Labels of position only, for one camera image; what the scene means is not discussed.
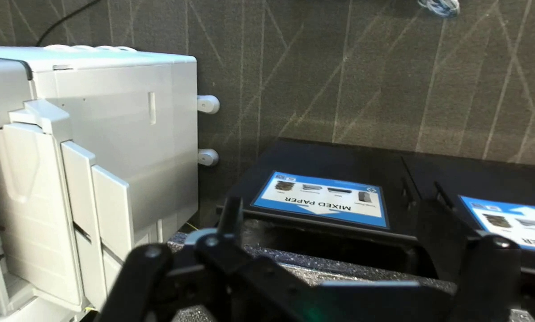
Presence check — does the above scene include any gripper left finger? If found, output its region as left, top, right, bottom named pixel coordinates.
left=95, top=196, right=323, bottom=322

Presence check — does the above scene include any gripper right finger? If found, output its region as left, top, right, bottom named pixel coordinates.
left=416, top=199, right=523, bottom=322

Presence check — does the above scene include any black paper recycling bin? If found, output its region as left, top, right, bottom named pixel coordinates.
left=401, top=153, right=535, bottom=274
left=216, top=136, right=422, bottom=280

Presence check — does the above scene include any large white office printer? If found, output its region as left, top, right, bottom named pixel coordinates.
left=0, top=44, right=221, bottom=322

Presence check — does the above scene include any coil of white blue cable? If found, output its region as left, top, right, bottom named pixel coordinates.
left=417, top=0, right=461, bottom=18

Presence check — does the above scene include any black cable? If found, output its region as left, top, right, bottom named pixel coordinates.
left=35, top=0, right=102, bottom=47

